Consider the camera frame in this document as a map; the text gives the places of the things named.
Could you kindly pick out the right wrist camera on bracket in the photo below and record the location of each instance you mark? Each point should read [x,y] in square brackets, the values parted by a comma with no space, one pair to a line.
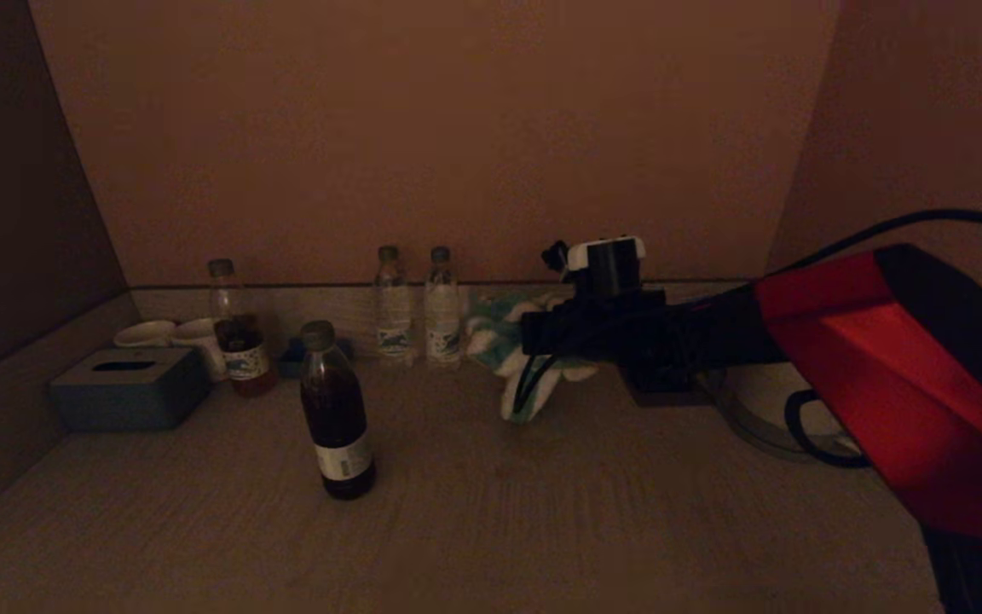
[557,256]

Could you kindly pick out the clear water bottle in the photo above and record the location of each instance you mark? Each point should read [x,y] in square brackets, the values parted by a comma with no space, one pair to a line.
[392,315]
[442,315]

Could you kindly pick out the teal white striped towel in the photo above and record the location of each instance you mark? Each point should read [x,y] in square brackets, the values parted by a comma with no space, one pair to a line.
[499,341]

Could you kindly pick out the black red right robot arm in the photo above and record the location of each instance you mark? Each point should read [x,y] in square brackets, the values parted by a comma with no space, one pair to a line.
[900,384]

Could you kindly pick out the dark tea bottle white label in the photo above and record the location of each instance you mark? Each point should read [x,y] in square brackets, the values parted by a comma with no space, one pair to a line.
[336,418]

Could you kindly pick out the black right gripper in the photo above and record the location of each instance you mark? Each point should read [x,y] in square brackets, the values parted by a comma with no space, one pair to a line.
[619,328]

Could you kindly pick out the half-full tea bottle blue label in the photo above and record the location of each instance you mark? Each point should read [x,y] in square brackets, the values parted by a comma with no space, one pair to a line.
[244,362]

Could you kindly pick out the blue-grey tissue box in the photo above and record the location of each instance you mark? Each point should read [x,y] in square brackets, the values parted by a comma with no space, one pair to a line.
[129,401]

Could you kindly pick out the small blue tray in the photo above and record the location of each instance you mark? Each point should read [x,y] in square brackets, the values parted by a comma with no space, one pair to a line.
[289,365]

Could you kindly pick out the black recessed socket panel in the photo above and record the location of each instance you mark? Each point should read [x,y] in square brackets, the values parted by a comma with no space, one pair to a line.
[653,396]

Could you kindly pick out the white electric kettle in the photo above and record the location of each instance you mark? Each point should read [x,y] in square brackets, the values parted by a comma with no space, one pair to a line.
[759,409]

